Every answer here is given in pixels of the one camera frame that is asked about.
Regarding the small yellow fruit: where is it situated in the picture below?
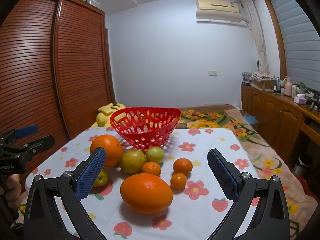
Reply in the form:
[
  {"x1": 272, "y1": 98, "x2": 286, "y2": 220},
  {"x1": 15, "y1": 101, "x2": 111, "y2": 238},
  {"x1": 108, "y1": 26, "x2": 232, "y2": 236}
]
[{"x1": 93, "y1": 168, "x2": 109, "y2": 187}]

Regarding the brown louvered wardrobe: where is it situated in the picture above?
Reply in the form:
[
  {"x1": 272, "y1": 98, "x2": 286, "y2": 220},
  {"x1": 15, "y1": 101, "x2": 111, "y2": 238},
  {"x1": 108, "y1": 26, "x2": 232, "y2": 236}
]
[{"x1": 0, "y1": 0, "x2": 116, "y2": 188}]

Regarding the large orange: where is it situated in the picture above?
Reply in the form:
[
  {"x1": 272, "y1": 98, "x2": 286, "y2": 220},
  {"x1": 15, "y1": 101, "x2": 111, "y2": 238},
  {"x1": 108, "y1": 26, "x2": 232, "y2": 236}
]
[
  {"x1": 90, "y1": 134, "x2": 124, "y2": 167},
  {"x1": 120, "y1": 173, "x2": 174, "y2": 215}
]

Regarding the white floral tablecloth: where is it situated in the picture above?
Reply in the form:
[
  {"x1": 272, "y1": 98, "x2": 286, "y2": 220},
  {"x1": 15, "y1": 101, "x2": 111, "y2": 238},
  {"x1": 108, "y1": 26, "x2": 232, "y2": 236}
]
[{"x1": 24, "y1": 126, "x2": 261, "y2": 240}]

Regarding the white wall socket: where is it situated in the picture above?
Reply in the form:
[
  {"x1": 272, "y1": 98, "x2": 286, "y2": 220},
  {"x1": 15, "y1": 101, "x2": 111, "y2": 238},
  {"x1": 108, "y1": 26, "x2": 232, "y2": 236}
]
[{"x1": 208, "y1": 70, "x2": 217, "y2": 76}]

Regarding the small tangerine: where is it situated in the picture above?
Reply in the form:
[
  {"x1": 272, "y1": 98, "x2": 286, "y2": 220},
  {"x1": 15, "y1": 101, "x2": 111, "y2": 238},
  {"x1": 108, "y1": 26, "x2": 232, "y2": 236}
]
[{"x1": 170, "y1": 173, "x2": 187, "y2": 190}]

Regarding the medium tangerine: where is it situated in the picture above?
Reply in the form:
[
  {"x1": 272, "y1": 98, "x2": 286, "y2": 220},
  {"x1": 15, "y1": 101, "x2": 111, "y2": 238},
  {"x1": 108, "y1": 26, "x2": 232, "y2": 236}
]
[{"x1": 141, "y1": 161, "x2": 161, "y2": 177}]

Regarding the wooden sideboard cabinet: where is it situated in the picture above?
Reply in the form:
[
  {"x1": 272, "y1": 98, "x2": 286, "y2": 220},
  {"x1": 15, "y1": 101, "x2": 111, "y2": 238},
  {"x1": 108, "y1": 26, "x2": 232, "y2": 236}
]
[{"x1": 241, "y1": 85, "x2": 319, "y2": 166}]

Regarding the red perforated plastic basket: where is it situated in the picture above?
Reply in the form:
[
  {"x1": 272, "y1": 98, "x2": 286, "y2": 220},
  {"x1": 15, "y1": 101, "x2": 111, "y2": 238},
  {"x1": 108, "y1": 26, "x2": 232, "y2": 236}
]
[{"x1": 110, "y1": 107, "x2": 182, "y2": 151}]

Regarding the left hand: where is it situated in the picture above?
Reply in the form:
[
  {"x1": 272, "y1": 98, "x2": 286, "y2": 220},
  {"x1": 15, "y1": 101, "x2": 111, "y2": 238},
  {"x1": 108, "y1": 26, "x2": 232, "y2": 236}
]
[{"x1": 5, "y1": 174, "x2": 22, "y2": 209}]

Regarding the beige curtain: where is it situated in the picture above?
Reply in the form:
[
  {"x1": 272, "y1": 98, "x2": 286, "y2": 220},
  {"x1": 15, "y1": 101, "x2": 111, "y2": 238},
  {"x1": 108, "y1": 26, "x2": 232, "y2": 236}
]
[{"x1": 241, "y1": 0, "x2": 270, "y2": 73}]

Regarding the yellow plush toy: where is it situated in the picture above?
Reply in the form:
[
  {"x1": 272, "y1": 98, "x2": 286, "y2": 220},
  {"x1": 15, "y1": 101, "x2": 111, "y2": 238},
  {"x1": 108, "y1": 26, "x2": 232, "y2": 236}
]
[{"x1": 91, "y1": 103, "x2": 126, "y2": 128}]

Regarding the pink thermos jug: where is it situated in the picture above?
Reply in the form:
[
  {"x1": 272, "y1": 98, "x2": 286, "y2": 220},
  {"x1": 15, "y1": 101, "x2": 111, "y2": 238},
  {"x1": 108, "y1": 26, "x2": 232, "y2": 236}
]
[{"x1": 284, "y1": 76, "x2": 292, "y2": 97}]

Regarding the large orange front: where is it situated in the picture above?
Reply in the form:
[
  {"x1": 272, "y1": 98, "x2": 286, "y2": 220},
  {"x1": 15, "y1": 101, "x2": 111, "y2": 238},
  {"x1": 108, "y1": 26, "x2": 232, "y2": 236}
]
[{"x1": 120, "y1": 173, "x2": 174, "y2": 215}]

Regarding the wall air conditioner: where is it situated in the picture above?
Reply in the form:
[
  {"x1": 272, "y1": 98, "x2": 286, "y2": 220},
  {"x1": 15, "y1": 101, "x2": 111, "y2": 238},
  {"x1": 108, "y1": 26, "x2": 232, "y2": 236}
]
[{"x1": 196, "y1": 0, "x2": 243, "y2": 23}]

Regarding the floral bed blanket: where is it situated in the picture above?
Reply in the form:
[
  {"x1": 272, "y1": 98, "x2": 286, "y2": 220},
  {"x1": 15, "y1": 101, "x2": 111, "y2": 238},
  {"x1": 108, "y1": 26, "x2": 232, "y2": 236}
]
[{"x1": 177, "y1": 105, "x2": 318, "y2": 239}]

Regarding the grey window blind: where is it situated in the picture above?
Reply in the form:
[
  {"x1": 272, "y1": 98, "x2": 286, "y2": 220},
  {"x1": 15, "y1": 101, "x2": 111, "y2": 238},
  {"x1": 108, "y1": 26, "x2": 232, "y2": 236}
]
[{"x1": 269, "y1": 0, "x2": 319, "y2": 90}]

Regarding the large yellow-green citrus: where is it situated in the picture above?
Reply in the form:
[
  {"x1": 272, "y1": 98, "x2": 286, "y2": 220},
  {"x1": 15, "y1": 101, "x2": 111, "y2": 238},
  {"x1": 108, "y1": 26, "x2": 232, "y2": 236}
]
[{"x1": 119, "y1": 149, "x2": 146, "y2": 174}]

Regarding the cardboard box with cloths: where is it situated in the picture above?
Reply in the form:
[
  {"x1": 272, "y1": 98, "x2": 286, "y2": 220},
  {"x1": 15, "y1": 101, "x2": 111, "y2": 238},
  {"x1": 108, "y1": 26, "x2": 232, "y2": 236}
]
[{"x1": 252, "y1": 71, "x2": 276, "y2": 90}]

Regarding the round green fruit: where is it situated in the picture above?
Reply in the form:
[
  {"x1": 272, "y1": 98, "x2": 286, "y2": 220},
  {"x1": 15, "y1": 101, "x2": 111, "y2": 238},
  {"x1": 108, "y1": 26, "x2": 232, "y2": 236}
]
[{"x1": 145, "y1": 146, "x2": 165, "y2": 164}]

